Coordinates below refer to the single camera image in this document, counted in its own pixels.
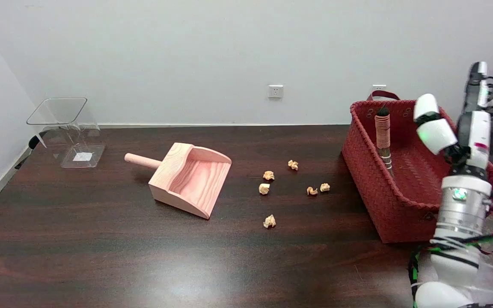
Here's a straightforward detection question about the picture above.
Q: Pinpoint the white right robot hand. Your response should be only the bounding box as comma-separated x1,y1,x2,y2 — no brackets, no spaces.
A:
413,62,493,178

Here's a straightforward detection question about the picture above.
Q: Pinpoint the small broom with handle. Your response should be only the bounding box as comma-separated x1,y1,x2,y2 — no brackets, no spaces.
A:
374,105,397,178

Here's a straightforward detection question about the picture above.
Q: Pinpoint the wooden dustpan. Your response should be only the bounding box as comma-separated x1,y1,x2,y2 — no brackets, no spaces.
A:
124,142,232,220

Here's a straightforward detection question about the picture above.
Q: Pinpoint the clear plastic container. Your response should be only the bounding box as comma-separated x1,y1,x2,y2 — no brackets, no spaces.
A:
27,97,106,169

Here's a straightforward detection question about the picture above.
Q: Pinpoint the red woven basket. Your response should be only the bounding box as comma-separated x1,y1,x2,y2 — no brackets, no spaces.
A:
342,90,493,255

